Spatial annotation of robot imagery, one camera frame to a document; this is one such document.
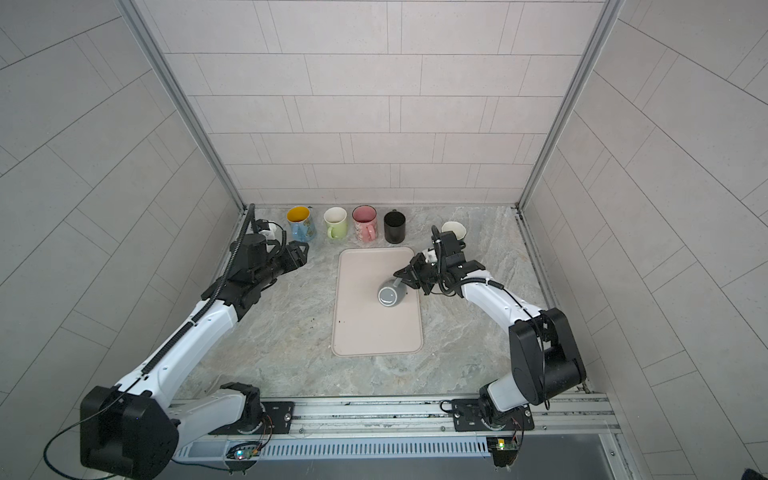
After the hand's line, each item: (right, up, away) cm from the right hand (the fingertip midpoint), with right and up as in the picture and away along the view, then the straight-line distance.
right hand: (393, 274), depth 81 cm
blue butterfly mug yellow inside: (-31, +13, +19) cm, 39 cm away
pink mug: (-10, +15, +19) cm, 26 cm away
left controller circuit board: (-33, -38, -16) cm, 53 cm away
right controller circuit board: (+26, -39, -13) cm, 48 cm away
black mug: (0, +13, +20) cm, 24 cm away
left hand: (-23, +9, -1) cm, 25 cm away
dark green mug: (+21, +12, +19) cm, 31 cm away
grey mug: (0, -4, -5) cm, 6 cm away
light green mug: (-20, +15, +21) cm, 33 cm away
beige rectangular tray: (-10, -16, +6) cm, 20 cm away
